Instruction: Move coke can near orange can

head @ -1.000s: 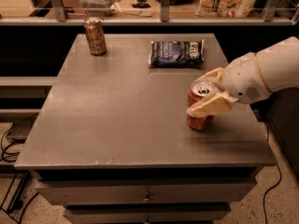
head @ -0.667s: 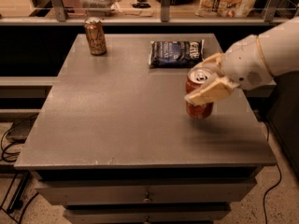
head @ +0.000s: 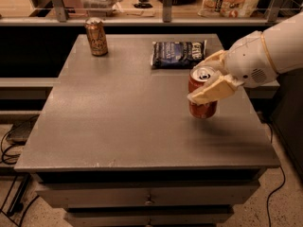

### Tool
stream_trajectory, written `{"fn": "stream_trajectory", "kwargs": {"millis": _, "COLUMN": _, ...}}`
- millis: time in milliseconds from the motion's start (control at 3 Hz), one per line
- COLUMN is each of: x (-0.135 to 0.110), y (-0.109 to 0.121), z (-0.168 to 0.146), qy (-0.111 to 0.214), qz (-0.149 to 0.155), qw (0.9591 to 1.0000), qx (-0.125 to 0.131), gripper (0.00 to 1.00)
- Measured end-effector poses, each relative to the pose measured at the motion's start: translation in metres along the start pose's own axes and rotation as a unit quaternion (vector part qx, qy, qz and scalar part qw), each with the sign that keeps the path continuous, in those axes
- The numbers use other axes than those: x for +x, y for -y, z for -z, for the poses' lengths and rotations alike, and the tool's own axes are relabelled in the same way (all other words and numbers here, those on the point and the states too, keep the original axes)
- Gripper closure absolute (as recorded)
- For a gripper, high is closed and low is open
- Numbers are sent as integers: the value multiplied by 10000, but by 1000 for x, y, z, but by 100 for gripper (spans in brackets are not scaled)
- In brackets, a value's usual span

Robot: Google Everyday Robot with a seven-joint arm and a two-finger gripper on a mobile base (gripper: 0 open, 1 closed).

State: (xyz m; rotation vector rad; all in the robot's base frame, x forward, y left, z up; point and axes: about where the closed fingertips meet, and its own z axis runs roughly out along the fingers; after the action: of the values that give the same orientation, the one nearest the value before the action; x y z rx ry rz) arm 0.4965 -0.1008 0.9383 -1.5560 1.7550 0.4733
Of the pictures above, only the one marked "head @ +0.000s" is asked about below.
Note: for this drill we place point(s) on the orange soda can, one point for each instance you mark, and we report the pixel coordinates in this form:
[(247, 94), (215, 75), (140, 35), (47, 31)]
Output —
[(96, 36)]

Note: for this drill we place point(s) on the colourful snack bag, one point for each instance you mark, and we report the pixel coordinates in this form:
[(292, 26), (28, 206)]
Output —
[(228, 8)]

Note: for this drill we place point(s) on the upper drawer knob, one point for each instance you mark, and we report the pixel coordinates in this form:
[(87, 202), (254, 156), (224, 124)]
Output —
[(149, 202)]

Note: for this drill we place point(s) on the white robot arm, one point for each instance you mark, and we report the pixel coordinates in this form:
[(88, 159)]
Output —
[(284, 42)]

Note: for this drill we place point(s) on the clear plastic container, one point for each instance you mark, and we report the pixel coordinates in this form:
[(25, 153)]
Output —
[(99, 8)]

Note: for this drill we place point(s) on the blue chip bag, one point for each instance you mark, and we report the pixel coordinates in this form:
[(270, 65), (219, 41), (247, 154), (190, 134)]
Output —
[(177, 55)]

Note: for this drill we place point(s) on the grey power adapter box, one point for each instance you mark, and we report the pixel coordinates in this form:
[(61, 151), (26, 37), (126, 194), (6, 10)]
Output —
[(19, 133)]

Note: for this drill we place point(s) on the red coke can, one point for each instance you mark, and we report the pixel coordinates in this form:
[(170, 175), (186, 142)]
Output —
[(198, 76)]

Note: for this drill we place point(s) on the grey drawer cabinet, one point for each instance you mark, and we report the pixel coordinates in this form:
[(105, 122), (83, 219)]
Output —
[(114, 132)]

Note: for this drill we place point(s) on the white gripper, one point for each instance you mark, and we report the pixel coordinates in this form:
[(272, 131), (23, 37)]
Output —
[(249, 61)]

